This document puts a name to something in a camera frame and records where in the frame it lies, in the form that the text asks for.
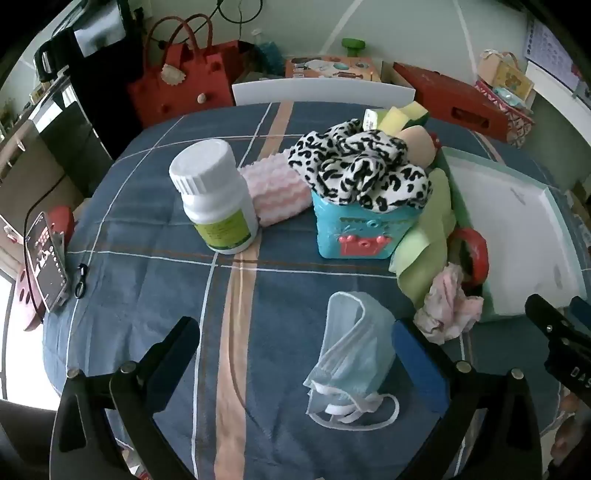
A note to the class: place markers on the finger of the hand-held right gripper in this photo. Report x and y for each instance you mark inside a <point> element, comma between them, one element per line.
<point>545,318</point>
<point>581,311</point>

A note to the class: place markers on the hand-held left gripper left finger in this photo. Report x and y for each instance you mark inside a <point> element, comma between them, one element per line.
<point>175,360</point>

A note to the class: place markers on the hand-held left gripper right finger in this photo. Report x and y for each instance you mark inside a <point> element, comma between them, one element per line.
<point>418,364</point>

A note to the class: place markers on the blue face mask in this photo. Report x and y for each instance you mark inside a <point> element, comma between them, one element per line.
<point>355,337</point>

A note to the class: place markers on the mint green tray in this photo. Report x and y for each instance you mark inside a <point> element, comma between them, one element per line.
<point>508,221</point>

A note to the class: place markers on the teal plastic box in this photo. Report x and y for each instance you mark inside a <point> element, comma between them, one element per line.
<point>351,230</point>

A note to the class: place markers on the pink striped fluffy cloth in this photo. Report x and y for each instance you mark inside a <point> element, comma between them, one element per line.
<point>272,194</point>

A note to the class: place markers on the leopard print cloth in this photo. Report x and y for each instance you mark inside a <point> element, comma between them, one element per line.
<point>364,170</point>

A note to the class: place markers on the beige makeup puff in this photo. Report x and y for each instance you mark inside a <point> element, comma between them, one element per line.
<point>418,145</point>

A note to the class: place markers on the yellow sponge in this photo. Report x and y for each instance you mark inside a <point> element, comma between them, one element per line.
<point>401,117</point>

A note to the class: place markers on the green tissue pack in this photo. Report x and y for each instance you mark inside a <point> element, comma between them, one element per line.
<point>371,120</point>

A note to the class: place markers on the person's right hand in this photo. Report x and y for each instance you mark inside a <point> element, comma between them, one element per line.
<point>575,410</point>

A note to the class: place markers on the black carabiner clip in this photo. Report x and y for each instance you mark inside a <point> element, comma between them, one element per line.
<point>79,290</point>

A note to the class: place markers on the blue plaid blanket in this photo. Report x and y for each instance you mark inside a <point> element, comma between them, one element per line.
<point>286,300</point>

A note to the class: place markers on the pink board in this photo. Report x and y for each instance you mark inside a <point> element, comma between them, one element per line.
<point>27,304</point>

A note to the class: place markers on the black handheld device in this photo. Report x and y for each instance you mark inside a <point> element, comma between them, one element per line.
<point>46,258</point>

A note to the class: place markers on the red round object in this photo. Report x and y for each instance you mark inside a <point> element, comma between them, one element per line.
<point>62,219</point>

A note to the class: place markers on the white pill bottle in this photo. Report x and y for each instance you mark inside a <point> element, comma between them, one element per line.
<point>207,170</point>

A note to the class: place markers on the beige small bag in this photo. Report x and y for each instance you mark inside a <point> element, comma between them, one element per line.
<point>508,76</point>

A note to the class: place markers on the dark cabinet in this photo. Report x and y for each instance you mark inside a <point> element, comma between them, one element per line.
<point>69,138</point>

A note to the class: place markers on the red felt handbag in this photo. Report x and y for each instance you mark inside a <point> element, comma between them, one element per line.
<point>184,92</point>

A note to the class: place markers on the white foam board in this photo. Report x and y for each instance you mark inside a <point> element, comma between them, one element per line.
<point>323,90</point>

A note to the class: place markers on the plastic water bottle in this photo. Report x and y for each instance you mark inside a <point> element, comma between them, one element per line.
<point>265,55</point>

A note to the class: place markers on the green knob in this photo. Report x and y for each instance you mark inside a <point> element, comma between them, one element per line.
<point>353,45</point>

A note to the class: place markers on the electric kettle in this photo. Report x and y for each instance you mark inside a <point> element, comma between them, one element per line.
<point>46,60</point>

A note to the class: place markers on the wall chart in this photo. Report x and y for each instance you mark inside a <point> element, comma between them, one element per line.
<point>549,46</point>

